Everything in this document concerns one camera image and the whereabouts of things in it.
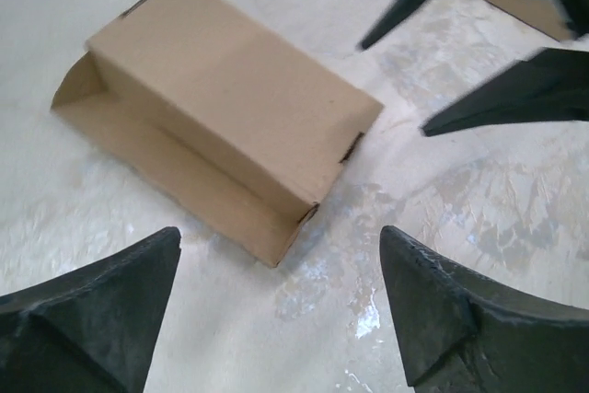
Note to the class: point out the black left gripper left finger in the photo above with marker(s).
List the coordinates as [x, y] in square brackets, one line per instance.
[93, 329]

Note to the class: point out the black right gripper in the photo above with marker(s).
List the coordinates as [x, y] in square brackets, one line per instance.
[550, 86]

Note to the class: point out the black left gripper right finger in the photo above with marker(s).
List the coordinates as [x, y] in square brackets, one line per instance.
[460, 331]

